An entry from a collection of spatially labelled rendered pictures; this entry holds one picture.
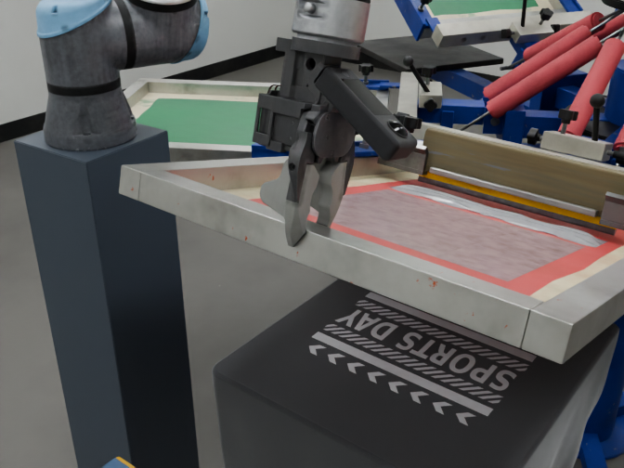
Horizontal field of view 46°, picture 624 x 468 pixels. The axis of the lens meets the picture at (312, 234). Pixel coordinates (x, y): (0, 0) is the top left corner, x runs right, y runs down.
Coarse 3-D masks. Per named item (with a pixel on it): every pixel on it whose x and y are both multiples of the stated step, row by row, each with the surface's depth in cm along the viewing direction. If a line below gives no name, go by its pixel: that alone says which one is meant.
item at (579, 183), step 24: (432, 144) 132; (456, 144) 130; (480, 144) 127; (504, 144) 127; (456, 168) 130; (480, 168) 127; (504, 168) 125; (528, 168) 122; (552, 168) 120; (576, 168) 118; (600, 168) 116; (552, 192) 120; (576, 192) 118; (600, 192) 116; (600, 216) 117
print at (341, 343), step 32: (352, 320) 120; (384, 320) 120; (416, 320) 120; (320, 352) 112; (352, 352) 112; (384, 352) 112; (416, 352) 112; (448, 352) 112; (480, 352) 112; (512, 352) 112; (384, 384) 105; (416, 384) 105; (448, 384) 105; (480, 384) 105; (512, 384) 105; (448, 416) 100; (480, 416) 100
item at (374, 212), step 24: (360, 192) 120; (384, 192) 123; (456, 192) 134; (312, 216) 98; (336, 216) 101; (360, 216) 103; (384, 216) 105; (408, 216) 108; (432, 216) 111; (456, 216) 114
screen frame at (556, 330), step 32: (224, 160) 108; (256, 160) 113; (128, 192) 94; (160, 192) 90; (192, 192) 87; (224, 192) 88; (224, 224) 84; (256, 224) 82; (288, 256) 79; (320, 256) 77; (352, 256) 75; (384, 256) 73; (384, 288) 73; (416, 288) 71; (448, 288) 69; (480, 288) 68; (576, 288) 73; (608, 288) 75; (448, 320) 69; (480, 320) 67; (512, 320) 65; (544, 320) 64; (576, 320) 63; (608, 320) 74; (544, 352) 64; (576, 352) 66
